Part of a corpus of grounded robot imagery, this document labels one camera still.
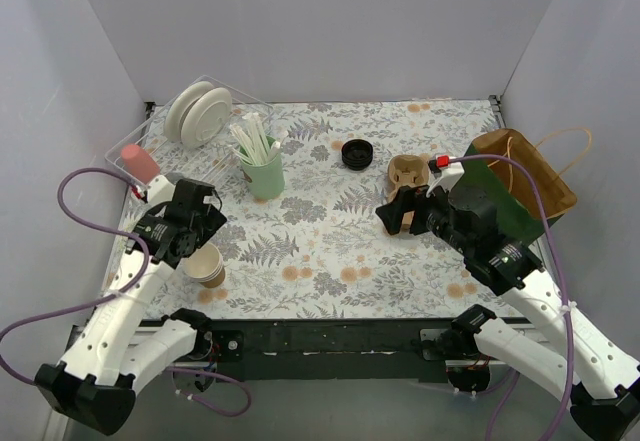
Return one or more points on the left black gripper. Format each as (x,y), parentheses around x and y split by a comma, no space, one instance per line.
(210,219)

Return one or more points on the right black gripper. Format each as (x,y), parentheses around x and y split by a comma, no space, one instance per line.
(415,212)

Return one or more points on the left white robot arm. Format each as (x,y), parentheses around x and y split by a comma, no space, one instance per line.
(97,380)

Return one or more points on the black coffee lid stack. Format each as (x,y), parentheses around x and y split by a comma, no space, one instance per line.
(357,154)

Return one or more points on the brown cardboard cup carrier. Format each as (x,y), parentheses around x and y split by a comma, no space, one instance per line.
(406,170)

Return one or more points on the clear plastic dish rack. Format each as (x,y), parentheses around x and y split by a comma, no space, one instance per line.
(212,162)

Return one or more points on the pink plastic cup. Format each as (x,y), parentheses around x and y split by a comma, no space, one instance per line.
(138,163)

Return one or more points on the floral patterned table mat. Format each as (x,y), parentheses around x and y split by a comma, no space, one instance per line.
(318,249)

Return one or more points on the green straw holder cup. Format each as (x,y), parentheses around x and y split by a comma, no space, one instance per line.
(264,181)

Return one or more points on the white plate front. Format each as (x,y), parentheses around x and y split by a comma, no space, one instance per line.
(206,118)

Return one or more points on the white plate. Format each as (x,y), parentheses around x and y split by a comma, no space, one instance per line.
(180,108)
(206,118)

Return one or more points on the white wrapped straws bundle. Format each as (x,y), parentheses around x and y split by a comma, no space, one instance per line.
(255,148)

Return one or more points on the green brown paper bag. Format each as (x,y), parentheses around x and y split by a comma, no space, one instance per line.
(514,193)

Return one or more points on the white plate rear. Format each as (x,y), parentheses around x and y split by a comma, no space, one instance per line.
(180,108)

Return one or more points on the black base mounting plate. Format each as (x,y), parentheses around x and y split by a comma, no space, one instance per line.
(327,349)

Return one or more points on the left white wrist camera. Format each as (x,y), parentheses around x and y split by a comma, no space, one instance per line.
(160,189)

